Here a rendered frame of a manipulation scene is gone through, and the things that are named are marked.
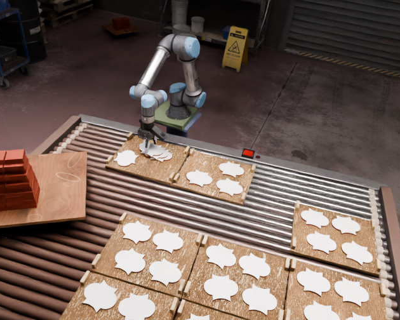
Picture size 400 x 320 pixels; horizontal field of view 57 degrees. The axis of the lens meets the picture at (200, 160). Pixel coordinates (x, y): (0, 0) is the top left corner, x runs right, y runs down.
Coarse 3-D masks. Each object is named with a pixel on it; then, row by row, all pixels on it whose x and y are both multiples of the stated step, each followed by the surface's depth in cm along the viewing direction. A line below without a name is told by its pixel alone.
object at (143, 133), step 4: (140, 120) 212; (140, 124) 216; (144, 124) 210; (148, 124) 210; (152, 124) 211; (140, 128) 217; (144, 128) 215; (148, 128) 213; (140, 132) 215; (144, 132) 213; (148, 132) 214; (140, 136) 218; (144, 136) 216; (152, 136) 217
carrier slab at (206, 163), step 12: (192, 156) 226; (204, 156) 227; (216, 156) 228; (192, 168) 217; (204, 168) 218; (216, 168) 219; (180, 180) 208; (216, 180) 210; (240, 180) 212; (204, 192) 201; (216, 192) 202; (240, 204) 197
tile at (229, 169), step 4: (220, 164) 220; (224, 164) 221; (228, 164) 221; (232, 164) 221; (236, 164) 222; (220, 168) 218; (224, 168) 218; (228, 168) 218; (232, 168) 218; (236, 168) 219; (240, 168) 219; (224, 172) 215; (228, 172) 215; (232, 172) 216; (236, 172) 216; (240, 172) 216; (232, 176) 213
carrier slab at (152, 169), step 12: (132, 144) 231; (156, 144) 233; (168, 144) 234; (144, 156) 222; (180, 156) 225; (120, 168) 212; (132, 168) 213; (144, 168) 213; (156, 168) 214; (168, 168) 215; (156, 180) 208; (168, 180) 207
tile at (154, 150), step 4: (152, 144) 228; (140, 148) 224; (152, 148) 225; (156, 148) 225; (160, 148) 225; (144, 152) 220; (148, 152) 221; (152, 152) 221; (156, 152) 221; (160, 152) 222; (152, 156) 219
